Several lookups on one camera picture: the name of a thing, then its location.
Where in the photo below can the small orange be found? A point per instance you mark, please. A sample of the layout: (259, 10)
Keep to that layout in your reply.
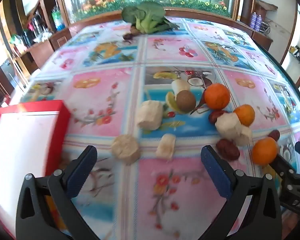
(245, 115)
(265, 151)

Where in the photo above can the red date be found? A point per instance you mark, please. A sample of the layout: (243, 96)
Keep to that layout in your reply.
(216, 116)
(274, 135)
(227, 149)

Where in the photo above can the purple spray can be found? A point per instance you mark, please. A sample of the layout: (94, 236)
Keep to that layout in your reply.
(259, 21)
(253, 20)

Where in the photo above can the brown kiwi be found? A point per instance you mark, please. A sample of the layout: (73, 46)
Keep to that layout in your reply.
(186, 101)

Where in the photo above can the pale peeled root chunk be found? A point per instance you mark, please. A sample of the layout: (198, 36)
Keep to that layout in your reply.
(231, 128)
(125, 149)
(150, 115)
(166, 146)

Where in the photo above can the red box with white inside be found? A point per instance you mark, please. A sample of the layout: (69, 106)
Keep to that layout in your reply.
(25, 140)

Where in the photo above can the green broccoli head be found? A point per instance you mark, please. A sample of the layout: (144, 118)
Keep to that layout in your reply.
(146, 16)

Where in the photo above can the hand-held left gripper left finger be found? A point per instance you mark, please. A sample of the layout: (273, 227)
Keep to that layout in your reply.
(81, 172)

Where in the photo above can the small dark red fruit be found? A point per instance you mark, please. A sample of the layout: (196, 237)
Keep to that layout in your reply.
(128, 36)

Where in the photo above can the green and blue plastic bottle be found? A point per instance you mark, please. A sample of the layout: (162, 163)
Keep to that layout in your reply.
(58, 17)

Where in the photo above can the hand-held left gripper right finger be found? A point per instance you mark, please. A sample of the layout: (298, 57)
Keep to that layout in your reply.
(215, 175)

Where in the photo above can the large orange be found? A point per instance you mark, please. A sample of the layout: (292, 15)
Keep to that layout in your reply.
(217, 96)

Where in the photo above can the wooden sideboard cabinet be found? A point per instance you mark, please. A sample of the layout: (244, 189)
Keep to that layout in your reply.
(42, 51)

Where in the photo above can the fruit printed tablecloth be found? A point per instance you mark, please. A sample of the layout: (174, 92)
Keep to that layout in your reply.
(102, 100)

